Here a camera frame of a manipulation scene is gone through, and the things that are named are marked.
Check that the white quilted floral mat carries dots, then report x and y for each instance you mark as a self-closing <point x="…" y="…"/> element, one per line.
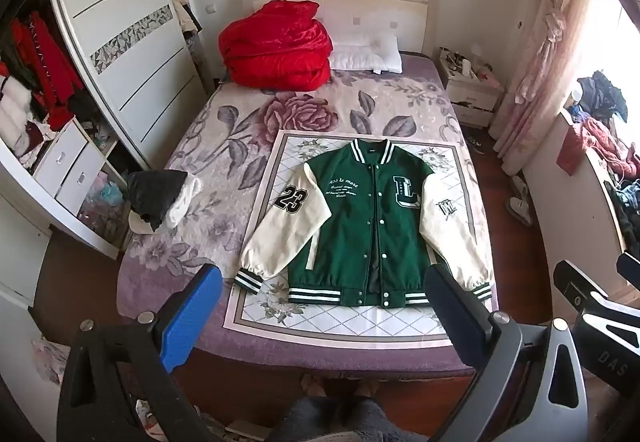
<point x="280" y="317"/>

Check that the dark clothes pile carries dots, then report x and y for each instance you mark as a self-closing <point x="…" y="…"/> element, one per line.
<point x="602" y="91"/>

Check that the white wardrobe drawer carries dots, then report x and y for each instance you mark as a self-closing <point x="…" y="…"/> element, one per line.
<point x="80" y="179"/>
<point x="60" y="159"/>

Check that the white wall socket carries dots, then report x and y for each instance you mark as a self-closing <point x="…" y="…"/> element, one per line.
<point x="211" y="8"/>

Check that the person's grey trouser legs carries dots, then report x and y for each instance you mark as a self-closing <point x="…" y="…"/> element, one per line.
<point x="340" y="422"/>

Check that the white slipper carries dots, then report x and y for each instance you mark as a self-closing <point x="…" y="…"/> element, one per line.
<point x="520" y="187"/>
<point x="520" y="212"/>

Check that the dark shoe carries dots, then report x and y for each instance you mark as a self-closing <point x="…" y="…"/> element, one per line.
<point x="476" y="145"/>

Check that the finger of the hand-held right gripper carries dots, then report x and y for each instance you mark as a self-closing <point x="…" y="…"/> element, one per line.
<point x="630" y="266"/>
<point x="570" y="282"/>

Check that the white folded clothes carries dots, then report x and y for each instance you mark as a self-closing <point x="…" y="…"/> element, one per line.
<point x="12" y="111"/>

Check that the white pillow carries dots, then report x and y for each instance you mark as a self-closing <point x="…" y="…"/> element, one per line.
<point x="365" y="52"/>

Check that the white nightstand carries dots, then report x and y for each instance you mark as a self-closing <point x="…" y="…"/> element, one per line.
<point x="472" y="94"/>

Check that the green varsity jacket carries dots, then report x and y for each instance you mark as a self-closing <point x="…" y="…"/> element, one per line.
<point x="350" y="222"/>

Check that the black cloth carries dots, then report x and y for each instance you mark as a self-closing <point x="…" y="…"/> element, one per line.
<point x="155" y="194"/>

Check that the pink curtain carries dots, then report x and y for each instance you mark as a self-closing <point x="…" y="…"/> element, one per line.
<point x="545" y="46"/>

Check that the red quilt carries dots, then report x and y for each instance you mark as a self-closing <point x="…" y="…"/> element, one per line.
<point x="275" y="46"/>

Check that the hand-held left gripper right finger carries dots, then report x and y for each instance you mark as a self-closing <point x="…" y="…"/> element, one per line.
<point x="450" y="307"/>

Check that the bed with purple floral sheet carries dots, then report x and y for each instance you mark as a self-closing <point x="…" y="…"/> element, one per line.
<point x="225" y="131"/>

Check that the white cloth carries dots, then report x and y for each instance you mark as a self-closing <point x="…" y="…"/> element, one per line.
<point x="187" y="197"/>

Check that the red hanging clothes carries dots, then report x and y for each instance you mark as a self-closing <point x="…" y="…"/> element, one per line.
<point x="47" y="66"/>

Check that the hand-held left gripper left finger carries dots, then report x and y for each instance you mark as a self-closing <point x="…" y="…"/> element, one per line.
<point x="190" y="317"/>

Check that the white wardrobe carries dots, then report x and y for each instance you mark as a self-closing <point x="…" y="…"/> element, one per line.
<point x="125" y="21"/>

